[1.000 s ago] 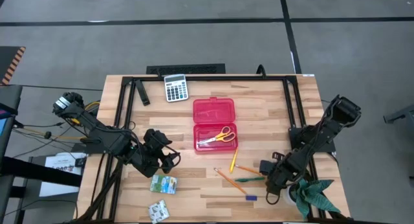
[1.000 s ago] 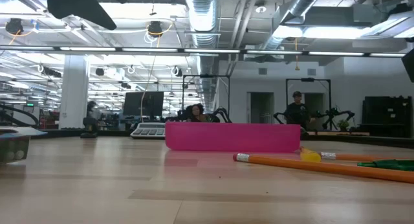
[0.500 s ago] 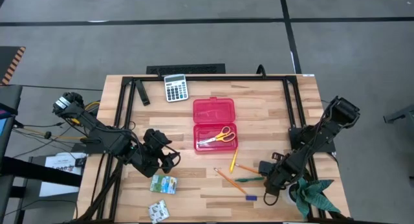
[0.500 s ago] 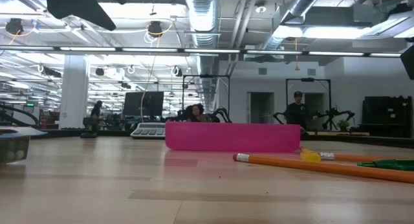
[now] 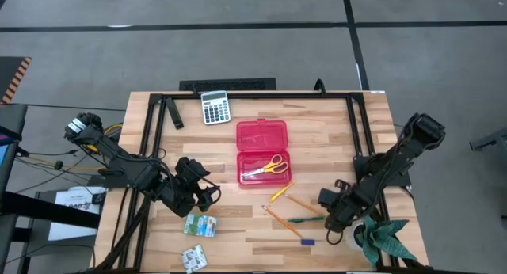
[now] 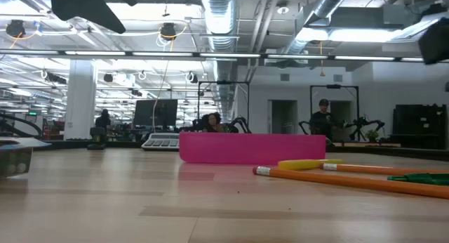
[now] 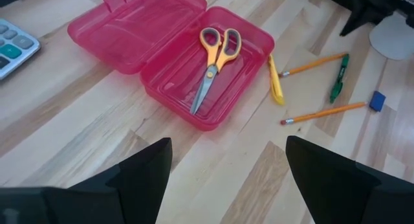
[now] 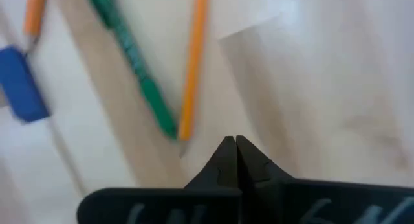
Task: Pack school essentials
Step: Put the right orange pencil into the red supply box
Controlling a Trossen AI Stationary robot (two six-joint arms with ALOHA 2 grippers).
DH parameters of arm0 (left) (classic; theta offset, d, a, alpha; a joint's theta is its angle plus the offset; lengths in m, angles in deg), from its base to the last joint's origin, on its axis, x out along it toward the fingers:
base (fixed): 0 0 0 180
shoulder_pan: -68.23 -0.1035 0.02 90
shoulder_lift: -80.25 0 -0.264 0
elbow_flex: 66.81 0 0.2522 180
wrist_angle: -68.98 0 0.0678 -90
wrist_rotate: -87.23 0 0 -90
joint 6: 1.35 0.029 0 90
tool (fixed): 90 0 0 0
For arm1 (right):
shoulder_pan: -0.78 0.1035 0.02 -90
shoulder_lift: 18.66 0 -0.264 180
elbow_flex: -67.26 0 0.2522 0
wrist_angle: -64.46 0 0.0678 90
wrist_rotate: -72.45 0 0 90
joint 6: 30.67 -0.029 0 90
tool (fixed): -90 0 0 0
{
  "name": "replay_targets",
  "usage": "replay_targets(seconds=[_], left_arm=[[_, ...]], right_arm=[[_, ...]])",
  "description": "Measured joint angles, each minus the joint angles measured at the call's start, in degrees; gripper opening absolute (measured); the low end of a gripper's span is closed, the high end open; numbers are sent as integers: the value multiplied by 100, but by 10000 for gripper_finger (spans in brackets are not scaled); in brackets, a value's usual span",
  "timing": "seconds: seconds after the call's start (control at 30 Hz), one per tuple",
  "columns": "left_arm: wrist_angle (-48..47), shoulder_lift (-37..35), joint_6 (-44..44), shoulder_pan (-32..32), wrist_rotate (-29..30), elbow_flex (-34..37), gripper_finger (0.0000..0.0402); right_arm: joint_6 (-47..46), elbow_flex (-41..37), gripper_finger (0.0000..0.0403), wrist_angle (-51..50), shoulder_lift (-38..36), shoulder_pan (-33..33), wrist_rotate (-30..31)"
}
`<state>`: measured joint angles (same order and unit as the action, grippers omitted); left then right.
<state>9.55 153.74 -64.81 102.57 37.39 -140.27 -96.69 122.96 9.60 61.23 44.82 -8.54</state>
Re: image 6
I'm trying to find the black background rig frame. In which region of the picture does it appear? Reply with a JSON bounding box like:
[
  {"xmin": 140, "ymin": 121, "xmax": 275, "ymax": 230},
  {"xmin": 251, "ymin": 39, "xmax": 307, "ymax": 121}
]
[
  {"xmin": 198, "ymin": 80, "xmax": 250, "ymax": 133},
  {"xmin": 309, "ymin": 84, "xmax": 360, "ymax": 140}
]

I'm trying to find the silver ceiling duct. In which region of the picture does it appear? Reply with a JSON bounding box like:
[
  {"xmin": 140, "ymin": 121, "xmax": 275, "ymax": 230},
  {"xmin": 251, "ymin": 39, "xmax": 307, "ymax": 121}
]
[
  {"xmin": 199, "ymin": 0, "xmax": 240, "ymax": 117},
  {"xmin": 282, "ymin": 0, "xmax": 354, "ymax": 56}
]

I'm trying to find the white column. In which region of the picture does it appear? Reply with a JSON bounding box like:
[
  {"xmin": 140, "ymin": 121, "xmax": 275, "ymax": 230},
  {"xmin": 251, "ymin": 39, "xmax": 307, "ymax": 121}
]
[{"xmin": 64, "ymin": 59, "xmax": 98, "ymax": 140}]

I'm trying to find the black curved hose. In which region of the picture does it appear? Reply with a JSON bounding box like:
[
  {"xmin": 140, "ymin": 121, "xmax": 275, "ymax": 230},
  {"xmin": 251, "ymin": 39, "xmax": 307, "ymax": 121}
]
[{"xmin": 0, "ymin": 112, "xmax": 43, "ymax": 138}]

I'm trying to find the grey desk calculator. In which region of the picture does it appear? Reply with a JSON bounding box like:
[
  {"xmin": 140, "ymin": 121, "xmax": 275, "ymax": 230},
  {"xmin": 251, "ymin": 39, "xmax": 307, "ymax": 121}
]
[{"xmin": 141, "ymin": 132, "xmax": 180, "ymax": 152}]

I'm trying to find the black ceiling cord reel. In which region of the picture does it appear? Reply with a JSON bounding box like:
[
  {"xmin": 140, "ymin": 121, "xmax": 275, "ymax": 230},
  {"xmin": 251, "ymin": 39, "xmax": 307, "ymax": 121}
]
[
  {"xmin": 160, "ymin": 22, "xmax": 177, "ymax": 41},
  {"xmin": 5, "ymin": 19, "xmax": 27, "ymax": 39}
]

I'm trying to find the hanging yellow cord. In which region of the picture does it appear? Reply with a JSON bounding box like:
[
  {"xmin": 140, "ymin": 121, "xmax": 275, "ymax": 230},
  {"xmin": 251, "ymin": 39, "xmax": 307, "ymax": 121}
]
[{"xmin": 152, "ymin": 39, "xmax": 173, "ymax": 133}]

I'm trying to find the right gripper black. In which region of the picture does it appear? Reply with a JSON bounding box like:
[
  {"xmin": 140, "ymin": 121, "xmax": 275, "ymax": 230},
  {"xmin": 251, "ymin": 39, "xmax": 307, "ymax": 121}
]
[{"xmin": 417, "ymin": 16, "xmax": 449, "ymax": 66}]

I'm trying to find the yellow pencil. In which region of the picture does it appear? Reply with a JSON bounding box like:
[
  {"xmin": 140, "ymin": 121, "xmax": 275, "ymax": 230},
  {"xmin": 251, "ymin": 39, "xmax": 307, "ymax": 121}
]
[{"xmin": 278, "ymin": 159, "xmax": 344, "ymax": 171}]

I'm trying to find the black bracket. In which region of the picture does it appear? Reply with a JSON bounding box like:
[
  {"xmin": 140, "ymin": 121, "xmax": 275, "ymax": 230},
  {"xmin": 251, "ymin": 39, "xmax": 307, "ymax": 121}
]
[{"xmin": 86, "ymin": 126, "xmax": 107, "ymax": 151}]

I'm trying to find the orange pencil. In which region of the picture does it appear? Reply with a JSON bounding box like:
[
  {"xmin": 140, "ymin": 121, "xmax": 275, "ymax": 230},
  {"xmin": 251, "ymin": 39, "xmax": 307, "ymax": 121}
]
[
  {"xmin": 252, "ymin": 166, "xmax": 449, "ymax": 200},
  {"xmin": 321, "ymin": 162, "xmax": 449, "ymax": 176}
]

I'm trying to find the person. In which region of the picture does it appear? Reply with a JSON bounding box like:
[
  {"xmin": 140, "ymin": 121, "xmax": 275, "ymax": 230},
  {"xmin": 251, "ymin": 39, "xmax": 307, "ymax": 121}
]
[
  {"xmin": 308, "ymin": 98, "xmax": 338, "ymax": 143},
  {"xmin": 95, "ymin": 108, "xmax": 112, "ymax": 130},
  {"xmin": 200, "ymin": 112, "xmax": 229, "ymax": 133}
]

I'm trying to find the overhead light bar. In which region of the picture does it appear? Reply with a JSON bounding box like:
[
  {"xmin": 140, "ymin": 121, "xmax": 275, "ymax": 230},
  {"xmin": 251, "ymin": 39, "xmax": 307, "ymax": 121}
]
[{"xmin": 0, "ymin": 48, "xmax": 449, "ymax": 63}]

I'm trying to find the small background potted plant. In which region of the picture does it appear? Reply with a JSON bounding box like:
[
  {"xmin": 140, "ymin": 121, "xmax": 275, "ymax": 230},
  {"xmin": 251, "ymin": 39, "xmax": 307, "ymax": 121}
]
[{"xmin": 364, "ymin": 129, "xmax": 380, "ymax": 143}]

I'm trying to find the black cabinet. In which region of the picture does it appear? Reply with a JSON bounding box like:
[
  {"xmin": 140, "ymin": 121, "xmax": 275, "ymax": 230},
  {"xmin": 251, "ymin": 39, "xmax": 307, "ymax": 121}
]
[{"xmin": 391, "ymin": 103, "xmax": 448, "ymax": 150}]

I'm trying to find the black computer monitor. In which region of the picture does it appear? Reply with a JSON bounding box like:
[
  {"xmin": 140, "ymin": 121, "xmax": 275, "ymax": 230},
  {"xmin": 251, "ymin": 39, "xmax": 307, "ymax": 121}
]
[{"xmin": 133, "ymin": 98, "xmax": 179, "ymax": 129}]

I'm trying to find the green pen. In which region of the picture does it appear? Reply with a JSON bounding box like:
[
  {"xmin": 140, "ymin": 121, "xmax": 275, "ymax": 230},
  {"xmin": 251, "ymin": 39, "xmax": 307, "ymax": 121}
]
[{"xmin": 387, "ymin": 172, "xmax": 449, "ymax": 187}]

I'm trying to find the background wooden table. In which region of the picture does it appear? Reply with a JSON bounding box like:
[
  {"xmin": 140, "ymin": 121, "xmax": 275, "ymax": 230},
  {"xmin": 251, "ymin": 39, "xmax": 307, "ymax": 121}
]
[{"xmin": 331, "ymin": 141, "xmax": 402, "ymax": 148}]

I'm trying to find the pink plastic pencil case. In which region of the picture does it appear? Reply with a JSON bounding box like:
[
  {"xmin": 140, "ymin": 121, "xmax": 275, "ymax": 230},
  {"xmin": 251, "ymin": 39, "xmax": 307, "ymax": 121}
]
[{"xmin": 178, "ymin": 132, "xmax": 327, "ymax": 166}]

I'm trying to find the green crayon box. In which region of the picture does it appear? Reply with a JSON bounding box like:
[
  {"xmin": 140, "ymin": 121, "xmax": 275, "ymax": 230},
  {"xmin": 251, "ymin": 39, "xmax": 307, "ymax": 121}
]
[{"xmin": 0, "ymin": 136, "xmax": 53, "ymax": 178}]

